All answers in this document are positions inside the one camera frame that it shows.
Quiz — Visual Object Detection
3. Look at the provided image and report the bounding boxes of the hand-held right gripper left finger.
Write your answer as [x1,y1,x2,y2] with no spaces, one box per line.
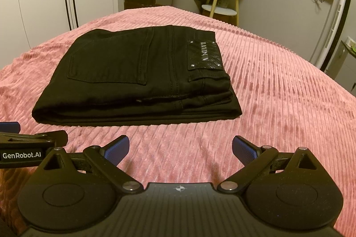
[36,135,144,196]

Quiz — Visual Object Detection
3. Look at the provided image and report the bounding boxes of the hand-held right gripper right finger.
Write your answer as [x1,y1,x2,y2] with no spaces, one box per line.
[217,135,324,194]

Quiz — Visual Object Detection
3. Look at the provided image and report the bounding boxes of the black pants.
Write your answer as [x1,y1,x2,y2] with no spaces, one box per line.
[32,25,242,125]

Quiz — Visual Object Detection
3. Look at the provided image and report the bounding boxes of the pink ribbed blanket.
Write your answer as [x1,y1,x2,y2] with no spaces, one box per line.
[0,5,356,237]

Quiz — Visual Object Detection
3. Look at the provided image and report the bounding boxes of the grey cabinet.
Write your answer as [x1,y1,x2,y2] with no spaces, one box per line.
[325,36,356,87]

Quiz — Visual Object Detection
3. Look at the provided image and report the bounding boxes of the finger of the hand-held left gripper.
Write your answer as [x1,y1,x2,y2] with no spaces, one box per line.
[0,122,69,149]

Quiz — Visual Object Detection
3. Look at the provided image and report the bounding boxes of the white standing air conditioner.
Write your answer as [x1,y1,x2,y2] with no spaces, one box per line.
[320,0,349,72]

